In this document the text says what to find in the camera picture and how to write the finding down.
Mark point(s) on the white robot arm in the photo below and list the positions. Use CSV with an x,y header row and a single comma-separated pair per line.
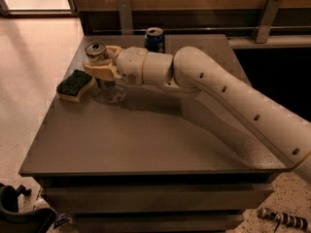
x,y
191,70

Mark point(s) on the green yellow sponge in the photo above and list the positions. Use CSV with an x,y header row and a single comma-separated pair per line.
x,y
75,86

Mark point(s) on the upper grey drawer front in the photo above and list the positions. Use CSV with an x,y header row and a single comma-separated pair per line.
x,y
124,199

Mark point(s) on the grey drawer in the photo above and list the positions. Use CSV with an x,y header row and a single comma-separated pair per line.
x,y
124,199
157,224

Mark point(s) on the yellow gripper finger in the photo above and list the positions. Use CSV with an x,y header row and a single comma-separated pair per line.
x,y
108,72
113,52

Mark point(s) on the left metal bracket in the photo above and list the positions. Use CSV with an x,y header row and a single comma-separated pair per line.
x,y
125,14

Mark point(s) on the lower grey drawer front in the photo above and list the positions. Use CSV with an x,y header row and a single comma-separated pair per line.
x,y
157,224

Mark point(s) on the silver blue redbull can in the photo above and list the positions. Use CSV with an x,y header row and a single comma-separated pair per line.
x,y
96,54

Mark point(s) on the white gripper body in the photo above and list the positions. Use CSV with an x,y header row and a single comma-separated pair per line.
x,y
130,64

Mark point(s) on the right metal bracket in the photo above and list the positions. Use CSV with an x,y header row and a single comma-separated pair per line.
x,y
262,30

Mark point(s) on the metal bracket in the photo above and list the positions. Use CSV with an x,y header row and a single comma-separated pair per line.
x,y
125,14
262,30

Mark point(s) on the blue pepsi can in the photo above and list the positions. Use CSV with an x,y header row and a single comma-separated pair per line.
x,y
154,40

